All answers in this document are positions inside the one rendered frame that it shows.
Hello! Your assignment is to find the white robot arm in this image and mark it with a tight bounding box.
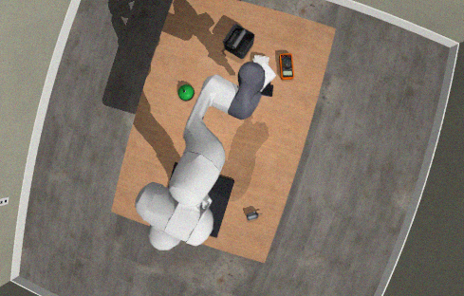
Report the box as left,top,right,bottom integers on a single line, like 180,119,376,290
135,62,276,250

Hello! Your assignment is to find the green bell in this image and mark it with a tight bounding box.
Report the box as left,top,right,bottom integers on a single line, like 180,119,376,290
178,84,195,101

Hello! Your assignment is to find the orange digital multimeter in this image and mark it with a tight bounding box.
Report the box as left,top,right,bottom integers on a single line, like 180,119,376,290
279,53,294,80

